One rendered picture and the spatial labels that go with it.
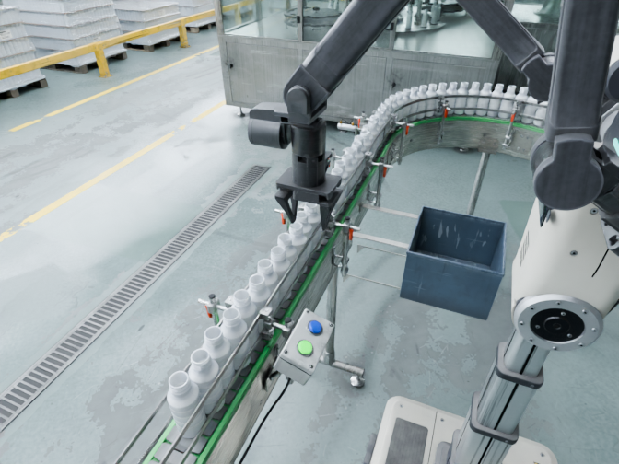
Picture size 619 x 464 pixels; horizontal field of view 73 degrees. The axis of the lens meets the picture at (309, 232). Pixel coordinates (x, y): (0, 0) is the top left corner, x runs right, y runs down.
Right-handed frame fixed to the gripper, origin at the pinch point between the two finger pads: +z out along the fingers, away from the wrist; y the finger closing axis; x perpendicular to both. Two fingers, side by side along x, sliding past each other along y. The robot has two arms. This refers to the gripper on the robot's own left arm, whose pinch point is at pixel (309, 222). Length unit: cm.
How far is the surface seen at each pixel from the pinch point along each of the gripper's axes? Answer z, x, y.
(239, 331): 26.9, -9.1, -13.0
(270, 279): 26.9, 8.4, -14.1
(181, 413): 29.7, -28.7, -14.6
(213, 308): 31.4, -2.1, -24.9
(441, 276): 52, 56, 26
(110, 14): 70, 501, -546
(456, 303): 62, 56, 33
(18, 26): 60, 344, -543
